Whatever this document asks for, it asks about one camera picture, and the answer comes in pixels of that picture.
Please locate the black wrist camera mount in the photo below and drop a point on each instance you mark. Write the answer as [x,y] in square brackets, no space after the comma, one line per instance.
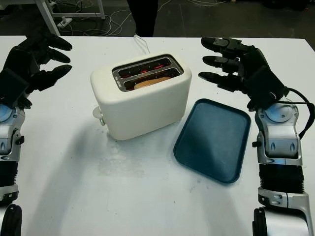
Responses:
[12,86]
[268,83]

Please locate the translucent white toaster lever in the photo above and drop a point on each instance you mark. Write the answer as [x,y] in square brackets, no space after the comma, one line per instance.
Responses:
[96,112]

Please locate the cream white toaster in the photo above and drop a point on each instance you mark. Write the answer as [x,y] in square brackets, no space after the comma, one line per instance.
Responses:
[147,108]

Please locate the toast slice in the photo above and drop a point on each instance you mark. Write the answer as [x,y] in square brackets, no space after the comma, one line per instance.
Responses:
[147,83]

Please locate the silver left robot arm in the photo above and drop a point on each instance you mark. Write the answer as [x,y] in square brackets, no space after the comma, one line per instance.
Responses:
[8,137]

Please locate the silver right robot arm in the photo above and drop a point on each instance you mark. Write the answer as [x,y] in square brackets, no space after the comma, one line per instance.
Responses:
[280,147]

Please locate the silver toaster dial knob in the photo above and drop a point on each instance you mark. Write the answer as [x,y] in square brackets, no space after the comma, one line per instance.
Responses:
[101,120]

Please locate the white metal frame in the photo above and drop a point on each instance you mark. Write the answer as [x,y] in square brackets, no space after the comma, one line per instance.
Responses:
[46,12]

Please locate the dark teal plastic tray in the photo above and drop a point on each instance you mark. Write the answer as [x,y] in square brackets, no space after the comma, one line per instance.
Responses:
[211,140]

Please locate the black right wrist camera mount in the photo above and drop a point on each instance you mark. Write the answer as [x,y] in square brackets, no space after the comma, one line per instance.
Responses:
[268,83]

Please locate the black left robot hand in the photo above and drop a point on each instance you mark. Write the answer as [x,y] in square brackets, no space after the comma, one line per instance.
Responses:
[19,59]

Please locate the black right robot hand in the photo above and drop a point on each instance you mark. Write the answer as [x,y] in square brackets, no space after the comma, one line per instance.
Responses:
[251,61]

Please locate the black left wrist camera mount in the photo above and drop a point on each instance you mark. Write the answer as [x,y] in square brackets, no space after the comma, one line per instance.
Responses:
[12,86]

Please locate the white power strip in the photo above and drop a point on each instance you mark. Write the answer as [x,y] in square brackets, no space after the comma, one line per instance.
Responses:
[65,22]

